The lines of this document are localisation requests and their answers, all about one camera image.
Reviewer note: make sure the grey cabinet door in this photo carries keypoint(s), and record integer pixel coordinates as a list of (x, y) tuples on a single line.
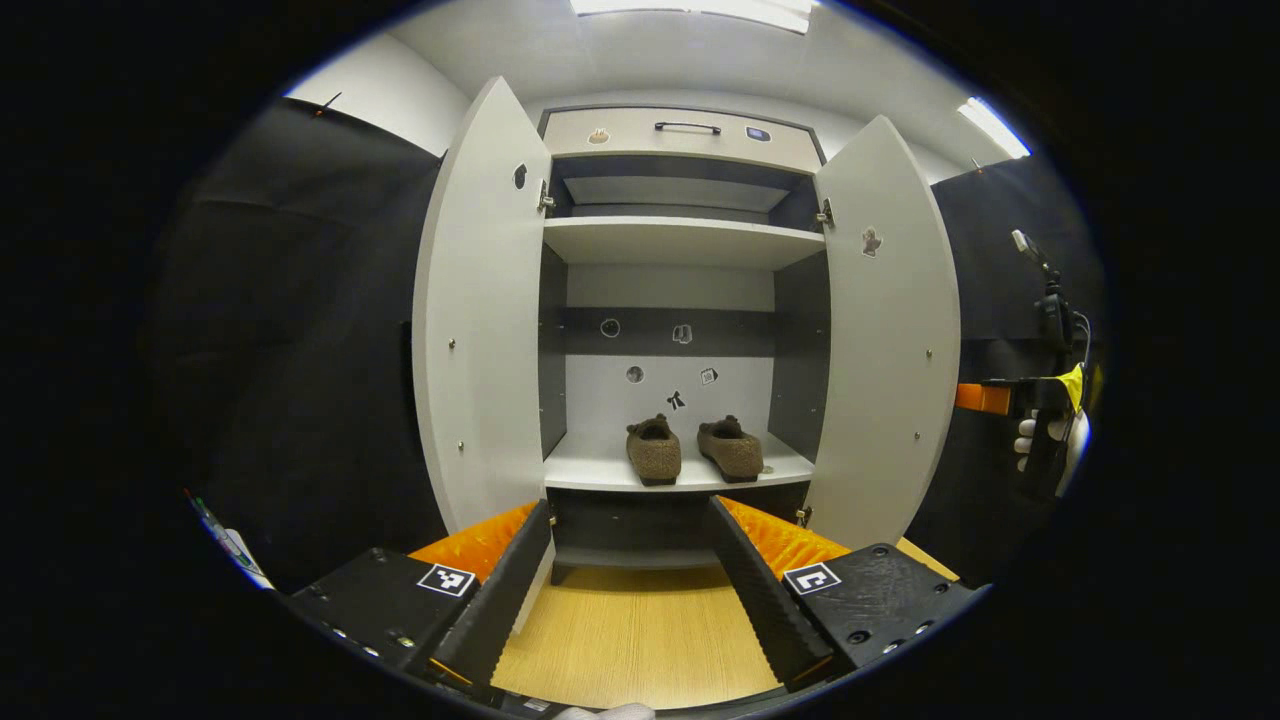
[(890, 350), (480, 330)]

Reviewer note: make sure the long ceiling light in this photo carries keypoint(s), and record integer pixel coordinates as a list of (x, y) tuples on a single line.
[(700, 12)]

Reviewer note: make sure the grey shoe cabinet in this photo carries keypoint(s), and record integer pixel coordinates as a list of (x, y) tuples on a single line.
[(680, 240)]

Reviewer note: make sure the small ceiling light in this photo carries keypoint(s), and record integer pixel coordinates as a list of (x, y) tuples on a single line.
[(992, 127)]

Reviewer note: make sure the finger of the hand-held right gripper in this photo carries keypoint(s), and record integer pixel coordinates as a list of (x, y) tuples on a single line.
[(1030, 397)]

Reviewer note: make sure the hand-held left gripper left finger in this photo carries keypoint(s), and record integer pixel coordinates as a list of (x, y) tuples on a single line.
[(500, 600)]

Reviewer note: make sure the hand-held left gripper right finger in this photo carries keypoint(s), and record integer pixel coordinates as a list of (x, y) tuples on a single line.
[(760, 590)]

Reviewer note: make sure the beige cabinet drawer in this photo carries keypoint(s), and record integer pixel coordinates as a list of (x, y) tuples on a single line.
[(680, 145)]

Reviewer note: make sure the black backdrop cloth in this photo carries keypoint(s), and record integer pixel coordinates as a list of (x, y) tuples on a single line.
[(300, 350)]

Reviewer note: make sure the brown fuzzy shoe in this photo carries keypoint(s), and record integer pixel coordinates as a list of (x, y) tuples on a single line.
[(655, 455), (732, 452)]

